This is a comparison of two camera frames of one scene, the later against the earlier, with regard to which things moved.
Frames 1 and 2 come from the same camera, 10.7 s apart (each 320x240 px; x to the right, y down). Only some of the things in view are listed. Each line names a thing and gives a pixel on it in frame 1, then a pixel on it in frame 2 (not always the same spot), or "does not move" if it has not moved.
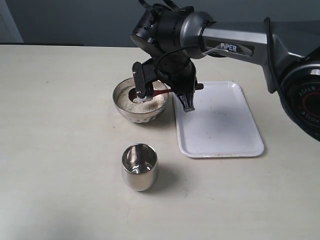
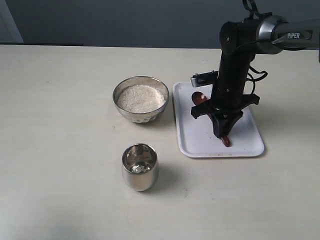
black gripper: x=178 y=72 -> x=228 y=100
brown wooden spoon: x=134 y=93 -> x=198 y=97
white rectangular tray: x=222 y=125 does not move
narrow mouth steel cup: x=139 y=165 does not move
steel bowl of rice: x=125 y=98 does not move
